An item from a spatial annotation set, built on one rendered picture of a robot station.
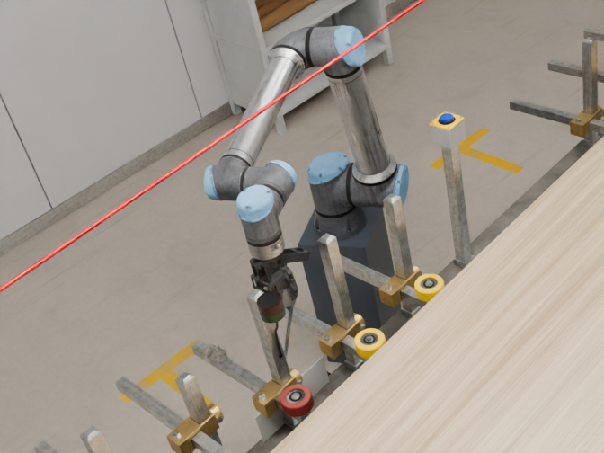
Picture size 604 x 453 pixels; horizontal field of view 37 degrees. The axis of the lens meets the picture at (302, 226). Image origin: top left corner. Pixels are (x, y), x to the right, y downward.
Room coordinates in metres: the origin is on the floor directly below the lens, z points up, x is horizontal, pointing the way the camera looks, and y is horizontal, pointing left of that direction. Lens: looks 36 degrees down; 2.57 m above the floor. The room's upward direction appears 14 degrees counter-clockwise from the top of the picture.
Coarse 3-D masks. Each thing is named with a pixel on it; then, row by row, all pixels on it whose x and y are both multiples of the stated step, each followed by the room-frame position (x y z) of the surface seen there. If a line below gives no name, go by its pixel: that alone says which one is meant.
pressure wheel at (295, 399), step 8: (288, 392) 1.59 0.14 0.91; (296, 392) 1.59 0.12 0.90; (304, 392) 1.58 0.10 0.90; (280, 400) 1.57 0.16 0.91; (288, 400) 1.57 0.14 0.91; (296, 400) 1.56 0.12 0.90; (304, 400) 1.55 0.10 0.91; (312, 400) 1.56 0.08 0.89; (288, 408) 1.54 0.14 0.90; (296, 408) 1.53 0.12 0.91; (304, 408) 1.54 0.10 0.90; (296, 416) 1.53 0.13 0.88
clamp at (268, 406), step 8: (296, 376) 1.68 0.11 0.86; (272, 384) 1.67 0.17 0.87; (288, 384) 1.65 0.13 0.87; (296, 384) 1.67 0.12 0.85; (264, 392) 1.65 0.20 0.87; (272, 392) 1.64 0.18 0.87; (280, 392) 1.64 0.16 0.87; (256, 400) 1.63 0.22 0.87; (264, 400) 1.62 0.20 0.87; (272, 400) 1.62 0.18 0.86; (256, 408) 1.64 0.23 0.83; (264, 408) 1.60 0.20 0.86; (272, 408) 1.61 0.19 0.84
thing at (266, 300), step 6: (264, 294) 1.66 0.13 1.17; (270, 294) 1.65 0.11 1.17; (276, 294) 1.65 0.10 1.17; (258, 300) 1.64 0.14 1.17; (264, 300) 1.64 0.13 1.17; (270, 300) 1.63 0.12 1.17; (276, 300) 1.63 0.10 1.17; (264, 306) 1.62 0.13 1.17; (270, 306) 1.61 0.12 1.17; (276, 324) 1.63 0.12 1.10; (276, 330) 1.64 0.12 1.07; (276, 336) 1.65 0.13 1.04; (282, 354) 1.66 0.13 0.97
